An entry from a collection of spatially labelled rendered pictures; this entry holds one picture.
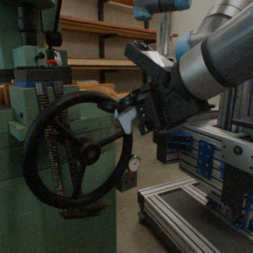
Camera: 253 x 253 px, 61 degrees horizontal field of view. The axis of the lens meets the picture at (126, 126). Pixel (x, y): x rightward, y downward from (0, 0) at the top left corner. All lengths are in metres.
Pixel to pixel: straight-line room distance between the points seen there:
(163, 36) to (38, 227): 1.03
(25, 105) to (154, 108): 0.31
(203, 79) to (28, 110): 0.39
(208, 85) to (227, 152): 0.55
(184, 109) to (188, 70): 0.06
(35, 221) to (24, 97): 0.40
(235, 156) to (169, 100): 0.49
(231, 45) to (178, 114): 0.12
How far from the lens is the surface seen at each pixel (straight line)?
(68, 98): 0.47
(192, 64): 0.30
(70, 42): 3.42
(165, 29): 1.25
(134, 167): 0.82
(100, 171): 0.81
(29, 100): 0.54
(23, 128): 0.55
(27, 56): 0.76
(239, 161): 0.81
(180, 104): 0.34
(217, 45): 0.29
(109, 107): 0.46
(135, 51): 0.39
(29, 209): 0.74
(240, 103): 1.08
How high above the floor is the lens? 1.00
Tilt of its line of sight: 15 degrees down
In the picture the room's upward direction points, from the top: straight up
